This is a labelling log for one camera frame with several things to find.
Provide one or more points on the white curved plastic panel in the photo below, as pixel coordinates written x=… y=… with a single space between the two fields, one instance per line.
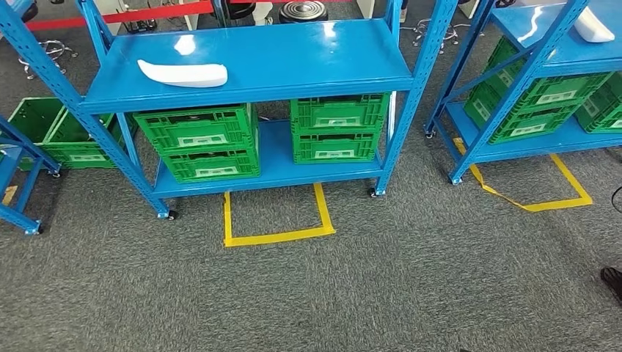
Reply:
x=593 y=29
x=184 y=75

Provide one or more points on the red barrier belt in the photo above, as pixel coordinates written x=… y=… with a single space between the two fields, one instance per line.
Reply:
x=121 y=15
x=291 y=1

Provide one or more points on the black wifi router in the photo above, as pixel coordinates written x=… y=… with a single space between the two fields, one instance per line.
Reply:
x=141 y=25

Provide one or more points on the chrome barrier stanchion post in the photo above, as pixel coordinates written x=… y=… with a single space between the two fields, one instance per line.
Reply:
x=219 y=12

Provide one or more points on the yellow floor tape line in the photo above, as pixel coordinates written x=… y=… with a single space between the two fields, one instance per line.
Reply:
x=9 y=194
x=554 y=205

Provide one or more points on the yellow floor tape square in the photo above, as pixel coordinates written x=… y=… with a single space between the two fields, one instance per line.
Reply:
x=277 y=238

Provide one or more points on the blue metal shelf rack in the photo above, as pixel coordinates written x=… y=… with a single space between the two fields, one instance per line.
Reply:
x=267 y=63
x=19 y=218
x=573 y=48

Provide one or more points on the white flat side plate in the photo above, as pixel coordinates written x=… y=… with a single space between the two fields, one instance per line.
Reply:
x=391 y=116

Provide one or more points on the black round stool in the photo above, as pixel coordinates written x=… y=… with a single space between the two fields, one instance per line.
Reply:
x=51 y=48
x=240 y=9
x=420 y=28
x=303 y=10

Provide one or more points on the person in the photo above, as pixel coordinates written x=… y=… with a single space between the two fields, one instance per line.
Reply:
x=263 y=12

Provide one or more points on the green plastic crate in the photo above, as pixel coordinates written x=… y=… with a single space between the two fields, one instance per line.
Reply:
x=602 y=111
x=194 y=131
x=340 y=114
x=529 y=128
x=335 y=148
x=214 y=167
x=63 y=146
x=559 y=94
x=34 y=121

